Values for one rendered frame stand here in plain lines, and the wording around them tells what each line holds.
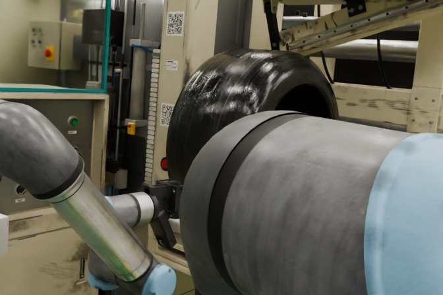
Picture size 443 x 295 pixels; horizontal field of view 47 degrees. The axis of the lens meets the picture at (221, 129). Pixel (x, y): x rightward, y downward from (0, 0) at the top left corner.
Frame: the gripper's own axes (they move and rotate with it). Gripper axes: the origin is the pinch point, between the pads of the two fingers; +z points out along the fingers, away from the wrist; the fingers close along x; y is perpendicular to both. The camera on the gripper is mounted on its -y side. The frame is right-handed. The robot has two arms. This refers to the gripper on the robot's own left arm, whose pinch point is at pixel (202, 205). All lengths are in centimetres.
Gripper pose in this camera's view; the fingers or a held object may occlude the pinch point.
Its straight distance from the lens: 133.0
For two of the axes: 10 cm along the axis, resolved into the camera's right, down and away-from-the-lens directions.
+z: 6.5, -0.2, 7.6
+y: 0.9, -9.9, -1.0
